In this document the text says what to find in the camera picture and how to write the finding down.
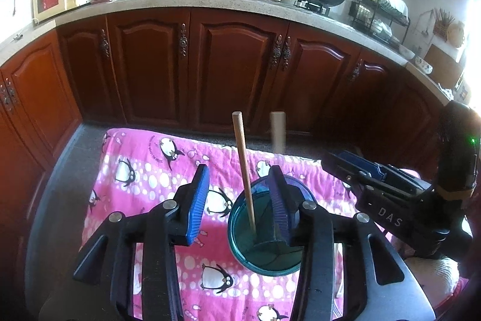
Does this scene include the pink penguin blanket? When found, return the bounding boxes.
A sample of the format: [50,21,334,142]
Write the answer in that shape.
[82,127,425,321]

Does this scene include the teal rimmed utensil holder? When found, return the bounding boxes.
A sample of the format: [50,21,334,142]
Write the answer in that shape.
[227,174,318,276]

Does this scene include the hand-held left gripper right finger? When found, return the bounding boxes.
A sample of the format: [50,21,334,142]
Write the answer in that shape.
[268,165,437,321]

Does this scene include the black dish rack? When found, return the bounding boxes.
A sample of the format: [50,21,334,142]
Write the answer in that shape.
[349,0,411,43]

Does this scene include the wooden cutting board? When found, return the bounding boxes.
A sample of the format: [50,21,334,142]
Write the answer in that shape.
[424,44,464,88]

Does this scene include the small patterned bowl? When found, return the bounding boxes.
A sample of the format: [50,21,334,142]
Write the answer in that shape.
[414,56,434,74]

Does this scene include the person's right hand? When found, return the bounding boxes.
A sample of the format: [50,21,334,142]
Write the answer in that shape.
[408,255,467,310]

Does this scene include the brown kitchen base cabinets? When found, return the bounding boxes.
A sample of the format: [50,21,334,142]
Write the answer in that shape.
[0,7,452,269]

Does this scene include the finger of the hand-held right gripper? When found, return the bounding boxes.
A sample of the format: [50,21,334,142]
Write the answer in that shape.
[324,151,433,194]
[337,151,391,176]

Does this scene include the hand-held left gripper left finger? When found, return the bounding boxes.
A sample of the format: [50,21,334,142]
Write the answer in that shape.
[73,164,211,321]

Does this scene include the wall chopstick basket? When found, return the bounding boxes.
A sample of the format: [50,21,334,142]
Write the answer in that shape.
[432,7,455,39]

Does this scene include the round wooden board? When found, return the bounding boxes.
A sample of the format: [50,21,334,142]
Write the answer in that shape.
[447,22,467,48]

